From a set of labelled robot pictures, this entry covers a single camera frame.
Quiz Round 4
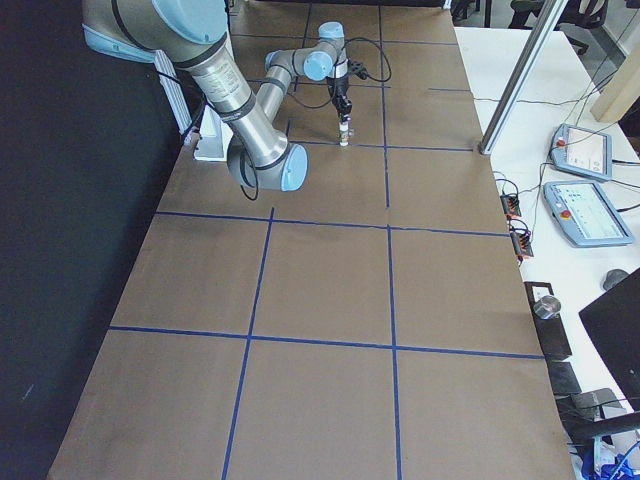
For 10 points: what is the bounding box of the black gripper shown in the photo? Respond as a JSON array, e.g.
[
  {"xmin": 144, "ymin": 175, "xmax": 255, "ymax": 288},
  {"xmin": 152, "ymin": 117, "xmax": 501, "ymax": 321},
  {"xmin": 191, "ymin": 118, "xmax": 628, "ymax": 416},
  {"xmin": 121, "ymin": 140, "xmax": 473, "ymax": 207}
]
[{"xmin": 329, "ymin": 77, "xmax": 352, "ymax": 121}]

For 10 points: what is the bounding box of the white PPR valve fitting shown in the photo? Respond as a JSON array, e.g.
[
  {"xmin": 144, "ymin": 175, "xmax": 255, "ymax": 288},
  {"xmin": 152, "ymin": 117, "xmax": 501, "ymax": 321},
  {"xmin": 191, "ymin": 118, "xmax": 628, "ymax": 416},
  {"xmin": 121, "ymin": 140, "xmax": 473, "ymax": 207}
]
[{"xmin": 338, "ymin": 125, "xmax": 353, "ymax": 147}]

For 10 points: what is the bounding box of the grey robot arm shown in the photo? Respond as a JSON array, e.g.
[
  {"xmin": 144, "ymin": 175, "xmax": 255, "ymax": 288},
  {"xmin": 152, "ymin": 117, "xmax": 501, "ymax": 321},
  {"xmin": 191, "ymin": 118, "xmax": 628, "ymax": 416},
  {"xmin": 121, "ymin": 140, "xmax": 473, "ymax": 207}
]
[{"xmin": 82, "ymin": 0, "xmax": 350, "ymax": 192}]

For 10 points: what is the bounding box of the white mounting column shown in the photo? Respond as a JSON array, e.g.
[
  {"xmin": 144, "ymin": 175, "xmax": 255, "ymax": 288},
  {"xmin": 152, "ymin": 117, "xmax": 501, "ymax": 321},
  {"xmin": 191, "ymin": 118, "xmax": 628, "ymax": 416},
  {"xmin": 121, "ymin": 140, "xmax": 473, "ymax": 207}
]
[{"xmin": 194, "ymin": 106, "xmax": 233, "ymax": 162}]

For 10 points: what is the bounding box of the orange black connector block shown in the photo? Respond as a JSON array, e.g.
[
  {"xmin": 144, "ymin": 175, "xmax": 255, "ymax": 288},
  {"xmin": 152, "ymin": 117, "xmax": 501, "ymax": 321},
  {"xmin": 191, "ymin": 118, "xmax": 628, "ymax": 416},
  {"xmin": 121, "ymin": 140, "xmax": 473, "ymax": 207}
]
[{"xmin": 500, "ymin": 194, "xmax": 521, "ymax": 219}]

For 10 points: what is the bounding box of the brown paper table cover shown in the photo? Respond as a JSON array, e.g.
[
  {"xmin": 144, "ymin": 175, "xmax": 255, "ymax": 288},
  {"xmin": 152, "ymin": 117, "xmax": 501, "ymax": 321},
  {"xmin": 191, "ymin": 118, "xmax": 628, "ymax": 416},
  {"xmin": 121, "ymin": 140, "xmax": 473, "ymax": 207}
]
[{"xmin": 49, "ymin": 2, "xmax": 574, "ymax": 479}]

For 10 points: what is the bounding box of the far teach pendant tablet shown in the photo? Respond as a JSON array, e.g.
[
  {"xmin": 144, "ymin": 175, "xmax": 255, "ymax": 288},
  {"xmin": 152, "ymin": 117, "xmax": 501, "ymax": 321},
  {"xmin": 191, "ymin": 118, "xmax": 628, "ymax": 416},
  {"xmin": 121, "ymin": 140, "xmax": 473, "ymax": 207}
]
[{"xmin": 549, "ymin": 123, "xmax": 613, "ymax": 182}]

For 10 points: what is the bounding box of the teach pendant tablet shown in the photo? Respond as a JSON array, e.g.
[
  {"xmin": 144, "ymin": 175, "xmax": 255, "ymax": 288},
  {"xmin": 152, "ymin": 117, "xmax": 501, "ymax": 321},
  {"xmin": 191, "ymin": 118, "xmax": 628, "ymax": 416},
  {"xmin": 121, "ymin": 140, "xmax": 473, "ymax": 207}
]
[
  {"xmin": 543, "ymin": 180, "xmax": 635, "ymax": 248},
  {"xmin": 549, "ymin": 123, "xmax": 613, "ymax": 182}
]

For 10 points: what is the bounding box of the near teach pendant tablet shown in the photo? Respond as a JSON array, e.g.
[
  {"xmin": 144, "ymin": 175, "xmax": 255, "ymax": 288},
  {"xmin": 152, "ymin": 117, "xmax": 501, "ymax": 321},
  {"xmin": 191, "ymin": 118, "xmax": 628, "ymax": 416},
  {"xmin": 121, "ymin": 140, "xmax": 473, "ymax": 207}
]
[{"xmin": 543, "ymin": 180, "xmax": 635, "ymax": 248}]

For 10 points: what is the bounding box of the silver metal cylinder weight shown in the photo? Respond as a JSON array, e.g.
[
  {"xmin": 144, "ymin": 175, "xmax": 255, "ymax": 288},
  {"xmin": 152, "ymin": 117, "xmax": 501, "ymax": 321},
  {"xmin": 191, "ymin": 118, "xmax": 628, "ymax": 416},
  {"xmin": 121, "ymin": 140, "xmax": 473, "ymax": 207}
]
[{"xmin": 533, "ymin": 295, "xmax": 561, "ymax": 320}]

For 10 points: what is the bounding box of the black computer mouse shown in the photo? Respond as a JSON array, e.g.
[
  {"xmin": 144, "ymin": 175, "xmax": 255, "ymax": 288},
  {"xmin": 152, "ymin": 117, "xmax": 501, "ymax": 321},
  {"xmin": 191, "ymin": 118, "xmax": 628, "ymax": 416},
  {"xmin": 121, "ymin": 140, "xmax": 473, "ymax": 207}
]
[{"xmin": 602, "ymin": 269, "xmax": 629, "ymax": 291}]

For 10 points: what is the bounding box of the black monitor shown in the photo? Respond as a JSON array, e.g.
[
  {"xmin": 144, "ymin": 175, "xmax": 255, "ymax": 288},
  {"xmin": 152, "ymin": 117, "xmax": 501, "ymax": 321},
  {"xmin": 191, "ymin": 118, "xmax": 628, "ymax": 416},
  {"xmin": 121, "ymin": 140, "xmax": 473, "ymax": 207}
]
[{"xmin": 579, "ymin": 270, "xmax": 639, "ymax": 411}]

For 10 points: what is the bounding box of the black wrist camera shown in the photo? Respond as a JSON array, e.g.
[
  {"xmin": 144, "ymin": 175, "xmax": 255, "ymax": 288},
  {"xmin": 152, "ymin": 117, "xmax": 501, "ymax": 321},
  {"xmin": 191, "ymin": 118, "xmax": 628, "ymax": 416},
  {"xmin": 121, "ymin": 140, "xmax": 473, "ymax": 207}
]
[{"xmin": 347, "ymin": 59, "xmax": 369, "ymax": 80}]

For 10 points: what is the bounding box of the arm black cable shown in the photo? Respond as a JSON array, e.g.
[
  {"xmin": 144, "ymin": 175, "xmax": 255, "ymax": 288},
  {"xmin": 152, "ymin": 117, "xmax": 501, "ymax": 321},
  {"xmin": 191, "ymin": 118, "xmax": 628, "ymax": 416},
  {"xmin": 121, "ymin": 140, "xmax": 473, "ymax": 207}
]
[{"xmin": 287, "ymin": 37, "xmax": 391, "ymax": 109}]

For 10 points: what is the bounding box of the aluminium frame post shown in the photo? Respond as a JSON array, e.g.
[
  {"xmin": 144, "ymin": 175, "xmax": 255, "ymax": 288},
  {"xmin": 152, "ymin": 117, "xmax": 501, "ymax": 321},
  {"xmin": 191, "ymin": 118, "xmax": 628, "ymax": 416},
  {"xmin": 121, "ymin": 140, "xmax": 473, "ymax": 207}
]
[{"xmin": 478, "ymin": 0, "xmax": 567, "ymax": 155}]

